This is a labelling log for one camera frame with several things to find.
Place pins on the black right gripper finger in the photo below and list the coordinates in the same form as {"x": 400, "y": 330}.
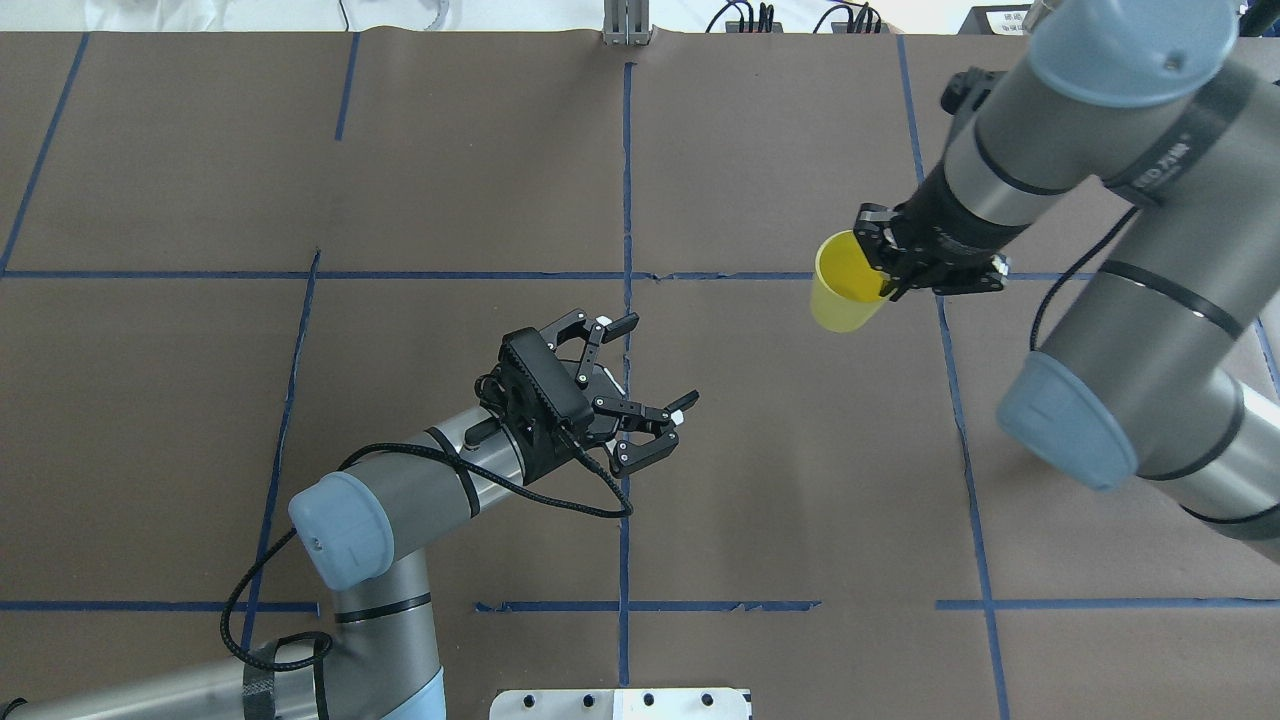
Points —
{"x": 873, "y": 230}
{"x": 894, "y": 288}

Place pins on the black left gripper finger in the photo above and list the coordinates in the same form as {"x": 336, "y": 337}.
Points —
{"x": 594, "y": 331}
{"x": 637, "y": 435}

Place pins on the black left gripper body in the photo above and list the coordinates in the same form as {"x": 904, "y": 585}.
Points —
{"x": 601, "y": 421}

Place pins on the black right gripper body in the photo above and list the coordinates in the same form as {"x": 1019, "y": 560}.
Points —
{"x": 935, "y": 239}

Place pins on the yellow plastic cup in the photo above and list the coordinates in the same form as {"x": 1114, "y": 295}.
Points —
{"x": 846, "y": 289}

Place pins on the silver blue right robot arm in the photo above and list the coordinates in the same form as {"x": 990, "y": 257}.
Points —
{"x": 1146, "y": 97}

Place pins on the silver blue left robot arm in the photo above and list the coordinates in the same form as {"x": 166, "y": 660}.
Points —
{"x": 365, "y": 528}

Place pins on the brown paper table cover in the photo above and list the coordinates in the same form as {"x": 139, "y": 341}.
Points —
{"x": 230, "y": 260}

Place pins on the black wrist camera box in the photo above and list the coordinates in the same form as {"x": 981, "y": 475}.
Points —
{"x": 539, "y": 394}

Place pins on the white pedestal column with base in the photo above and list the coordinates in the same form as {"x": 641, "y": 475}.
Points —
{"x": 624, "y": 703}

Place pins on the aluminium frame post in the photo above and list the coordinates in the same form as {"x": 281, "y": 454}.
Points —
{"x": 627, "y": 23}

